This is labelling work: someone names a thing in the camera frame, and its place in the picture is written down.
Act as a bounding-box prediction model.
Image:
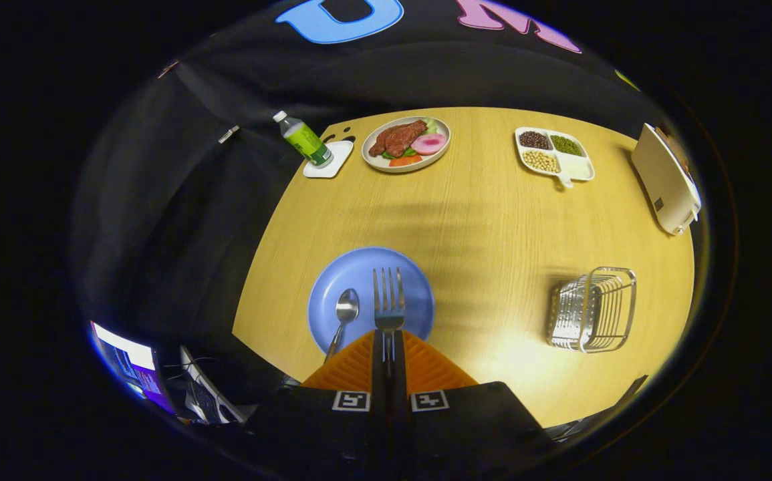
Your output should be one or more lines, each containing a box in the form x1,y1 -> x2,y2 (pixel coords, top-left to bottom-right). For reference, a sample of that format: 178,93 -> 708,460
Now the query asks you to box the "white toaster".
630,122 -> 702,236

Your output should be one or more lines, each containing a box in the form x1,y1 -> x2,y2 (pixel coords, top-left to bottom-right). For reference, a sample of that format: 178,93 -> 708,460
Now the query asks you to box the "green plastic bottle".
273,110 -> 334,168

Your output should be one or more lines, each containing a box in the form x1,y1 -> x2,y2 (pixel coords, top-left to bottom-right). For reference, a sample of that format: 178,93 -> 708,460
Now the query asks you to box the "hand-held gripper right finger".
391,329 -> 553,468

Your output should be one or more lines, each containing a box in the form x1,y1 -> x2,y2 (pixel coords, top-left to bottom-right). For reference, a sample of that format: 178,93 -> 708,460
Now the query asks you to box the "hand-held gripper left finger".
245,329 -> 390,468

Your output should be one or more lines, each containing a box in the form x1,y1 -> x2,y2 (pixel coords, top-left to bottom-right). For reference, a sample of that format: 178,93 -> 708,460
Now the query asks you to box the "metal wire basket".
546,267 -> 638,353

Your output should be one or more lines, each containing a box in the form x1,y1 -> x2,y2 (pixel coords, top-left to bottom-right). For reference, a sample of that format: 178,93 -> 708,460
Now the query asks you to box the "silver fork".
372,267 -> 406,378

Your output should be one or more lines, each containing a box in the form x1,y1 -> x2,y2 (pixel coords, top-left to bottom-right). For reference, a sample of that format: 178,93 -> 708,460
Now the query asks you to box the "silver spoon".
324,289 -> 360,365

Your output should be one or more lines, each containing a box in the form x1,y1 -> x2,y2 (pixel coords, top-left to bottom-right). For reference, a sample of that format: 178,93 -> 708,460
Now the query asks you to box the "blue round plate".
307,247 -> 436,355

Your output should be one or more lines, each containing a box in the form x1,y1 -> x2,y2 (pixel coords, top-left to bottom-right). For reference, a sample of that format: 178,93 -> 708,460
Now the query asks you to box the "white square coaster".
303,140 -> 354,179

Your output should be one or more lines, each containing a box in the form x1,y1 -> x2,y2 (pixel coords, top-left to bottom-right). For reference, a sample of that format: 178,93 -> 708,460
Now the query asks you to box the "white divided dish with beans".
515,126 -> 596,188

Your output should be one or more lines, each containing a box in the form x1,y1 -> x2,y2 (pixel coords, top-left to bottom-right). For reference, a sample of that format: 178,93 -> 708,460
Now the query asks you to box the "open laptop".
178,345 -> 249,425

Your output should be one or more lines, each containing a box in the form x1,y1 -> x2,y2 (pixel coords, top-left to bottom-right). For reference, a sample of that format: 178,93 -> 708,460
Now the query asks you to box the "white plate with toy food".
361,116 -> 452,174

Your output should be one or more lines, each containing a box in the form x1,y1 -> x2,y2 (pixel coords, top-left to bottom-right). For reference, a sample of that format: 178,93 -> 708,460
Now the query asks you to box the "lit computer monitor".
90,321 -> 176,415

